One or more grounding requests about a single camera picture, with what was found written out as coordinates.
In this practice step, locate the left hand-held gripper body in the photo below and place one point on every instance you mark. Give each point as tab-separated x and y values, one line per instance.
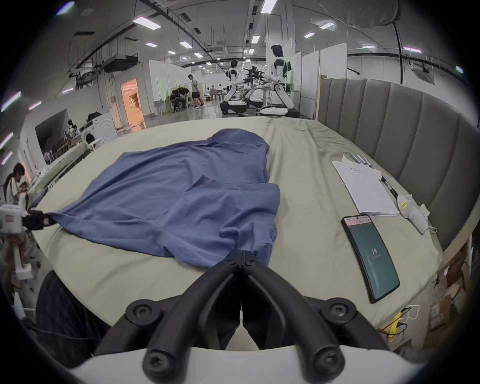
11	221

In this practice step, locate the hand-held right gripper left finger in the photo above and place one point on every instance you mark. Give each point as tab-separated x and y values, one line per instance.
210	296

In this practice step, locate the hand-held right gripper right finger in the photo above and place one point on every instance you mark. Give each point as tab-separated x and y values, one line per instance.
277	296

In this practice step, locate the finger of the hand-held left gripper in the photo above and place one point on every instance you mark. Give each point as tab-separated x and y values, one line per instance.
37	220

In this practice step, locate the dark blue shirt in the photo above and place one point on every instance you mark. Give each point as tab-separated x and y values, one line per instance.
168	195

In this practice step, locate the person's left hand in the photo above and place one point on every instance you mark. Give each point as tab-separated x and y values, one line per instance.
5	258

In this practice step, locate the black smartphone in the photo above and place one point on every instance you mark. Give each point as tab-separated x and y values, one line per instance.
373	258

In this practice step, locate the person's legs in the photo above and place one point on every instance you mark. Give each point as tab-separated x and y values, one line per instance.
67	322

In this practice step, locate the white washing machine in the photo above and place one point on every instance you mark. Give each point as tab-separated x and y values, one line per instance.
99	129

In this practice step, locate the bed with pale green sheet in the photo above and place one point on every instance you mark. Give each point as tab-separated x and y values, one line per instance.
311	180

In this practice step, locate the white paper notebook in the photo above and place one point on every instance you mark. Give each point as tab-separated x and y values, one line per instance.
365	187

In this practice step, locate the black pen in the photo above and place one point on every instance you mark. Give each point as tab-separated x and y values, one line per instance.
389	187

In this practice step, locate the white hand controller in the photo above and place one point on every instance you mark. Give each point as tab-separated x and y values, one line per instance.
412	213

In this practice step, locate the brown carton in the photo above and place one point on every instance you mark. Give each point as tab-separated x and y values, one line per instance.
448	292

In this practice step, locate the white humanoid robot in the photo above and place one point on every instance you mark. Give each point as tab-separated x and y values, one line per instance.
279	82
234	90

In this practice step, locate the grey padded headboard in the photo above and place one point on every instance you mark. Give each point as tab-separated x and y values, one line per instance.
412	131

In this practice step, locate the grey lamp on black pole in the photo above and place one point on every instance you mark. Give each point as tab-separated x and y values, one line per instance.
360	13

